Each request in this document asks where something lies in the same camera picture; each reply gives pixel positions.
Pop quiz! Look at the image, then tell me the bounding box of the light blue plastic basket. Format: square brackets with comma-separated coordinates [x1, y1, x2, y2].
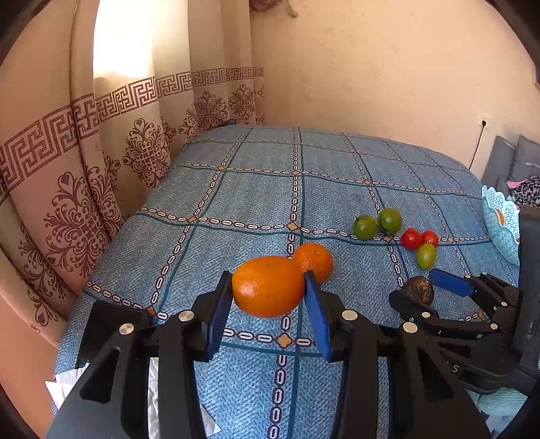
[482, 185, 521, 266]

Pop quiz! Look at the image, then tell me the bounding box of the black power cable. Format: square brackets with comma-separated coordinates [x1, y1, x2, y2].
[469, 126, 485, 169]

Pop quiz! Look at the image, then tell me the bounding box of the leopard print cloth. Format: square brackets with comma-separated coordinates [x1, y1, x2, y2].
[506, 175, 540, 207]

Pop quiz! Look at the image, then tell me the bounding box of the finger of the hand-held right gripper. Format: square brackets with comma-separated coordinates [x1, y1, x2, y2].
[388, 288, 501, 338]
[428, 269, 520, 322]

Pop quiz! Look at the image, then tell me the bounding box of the yellow-green tomato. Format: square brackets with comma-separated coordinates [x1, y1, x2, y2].
[416, 243, 437, 270]

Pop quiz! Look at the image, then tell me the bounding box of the dark brown passion fruit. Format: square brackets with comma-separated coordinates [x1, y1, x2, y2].
[400, 276, 435, 307]

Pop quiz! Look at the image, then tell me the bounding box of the beige patterned curtain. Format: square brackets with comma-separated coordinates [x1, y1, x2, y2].
[0, 0, 267, 351]

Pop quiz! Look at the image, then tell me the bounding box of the person's right hand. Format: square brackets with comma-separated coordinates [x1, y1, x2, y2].
[464, 385, 529, 423]

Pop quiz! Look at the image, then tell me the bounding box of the large orange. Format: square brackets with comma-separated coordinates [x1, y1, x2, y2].
[232, 255, 306, 318]

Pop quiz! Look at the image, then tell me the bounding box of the white crumpled paper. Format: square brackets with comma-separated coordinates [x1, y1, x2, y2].
[44, 358, 222, 439]

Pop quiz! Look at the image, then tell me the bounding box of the dark green tomato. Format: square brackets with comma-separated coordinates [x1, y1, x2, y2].
[353, 215, 377, 241]
[378, 208, 402, 235]

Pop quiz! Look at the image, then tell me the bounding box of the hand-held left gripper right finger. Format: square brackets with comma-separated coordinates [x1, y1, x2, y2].
[303, 270, 492, 439]

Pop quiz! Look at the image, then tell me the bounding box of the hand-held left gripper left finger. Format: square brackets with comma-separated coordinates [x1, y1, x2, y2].
[46, 270, 235, 439]

